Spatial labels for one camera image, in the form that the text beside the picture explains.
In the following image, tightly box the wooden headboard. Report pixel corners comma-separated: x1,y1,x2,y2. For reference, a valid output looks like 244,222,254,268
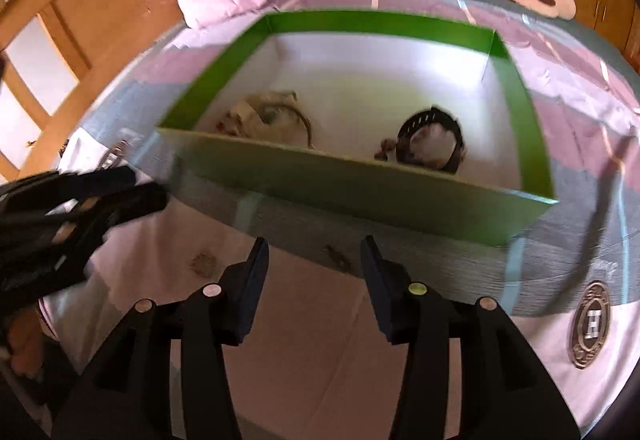
1,0,182,181

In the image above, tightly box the green cardboard box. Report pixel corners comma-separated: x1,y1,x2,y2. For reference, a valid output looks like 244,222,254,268
158,10,558,245

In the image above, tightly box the small dark earring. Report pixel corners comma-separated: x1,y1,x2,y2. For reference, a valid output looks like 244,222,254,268
323,244,352,273

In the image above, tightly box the brown bead bracelet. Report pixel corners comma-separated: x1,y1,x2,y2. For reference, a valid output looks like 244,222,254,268
373,137,402,162

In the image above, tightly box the black wrist watch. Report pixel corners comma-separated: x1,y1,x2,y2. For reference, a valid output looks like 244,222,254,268
395,106,466,174

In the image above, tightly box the red bead bracelet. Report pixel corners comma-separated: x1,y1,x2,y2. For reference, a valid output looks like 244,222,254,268
214,114,241,137

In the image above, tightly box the plaid bed sheet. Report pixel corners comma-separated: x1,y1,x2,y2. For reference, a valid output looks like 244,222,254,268
40,0,639,439

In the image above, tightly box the metal bangle with charm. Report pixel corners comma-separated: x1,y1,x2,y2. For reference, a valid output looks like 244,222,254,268
257,102,314,149

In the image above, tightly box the left hand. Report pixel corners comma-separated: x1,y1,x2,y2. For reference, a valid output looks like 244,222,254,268
6,308,44,376

